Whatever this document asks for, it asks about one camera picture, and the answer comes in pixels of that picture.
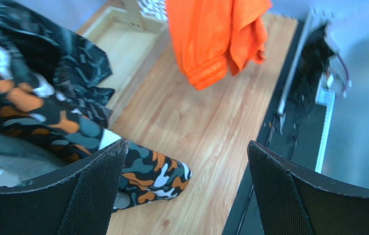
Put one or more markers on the orange camouflage shorts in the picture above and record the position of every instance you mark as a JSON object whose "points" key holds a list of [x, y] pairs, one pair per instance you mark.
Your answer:
{"points": [[32, 109]]}

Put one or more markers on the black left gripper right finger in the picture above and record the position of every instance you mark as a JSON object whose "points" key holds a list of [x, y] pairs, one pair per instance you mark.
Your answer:
{"points": [[294, 200]]}

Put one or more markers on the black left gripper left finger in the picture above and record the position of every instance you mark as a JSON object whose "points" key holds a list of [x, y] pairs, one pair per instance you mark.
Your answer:
{"points": [[77, 199]]}

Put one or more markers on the wooden clothes rack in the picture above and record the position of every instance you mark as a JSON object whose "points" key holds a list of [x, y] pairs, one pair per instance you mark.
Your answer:
{"points": [[133, 43]]}

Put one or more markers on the dark leaf-pattern shorts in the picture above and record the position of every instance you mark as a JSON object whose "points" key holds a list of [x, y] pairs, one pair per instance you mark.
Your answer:
{"points": [[71, 63]]}

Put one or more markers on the grey shorts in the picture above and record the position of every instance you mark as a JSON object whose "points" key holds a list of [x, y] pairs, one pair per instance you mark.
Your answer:
{"points": [[26, 161]]}

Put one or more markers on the white laundry basket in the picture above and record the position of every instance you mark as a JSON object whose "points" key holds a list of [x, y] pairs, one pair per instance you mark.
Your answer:
{"points": [[153, 8]]}

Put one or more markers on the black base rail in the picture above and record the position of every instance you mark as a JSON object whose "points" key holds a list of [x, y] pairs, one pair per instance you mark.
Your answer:
{"points": [[292, 127]]}

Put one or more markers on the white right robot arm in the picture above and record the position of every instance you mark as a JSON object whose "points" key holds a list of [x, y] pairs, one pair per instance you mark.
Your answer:
{"points": [[321, 42]]}

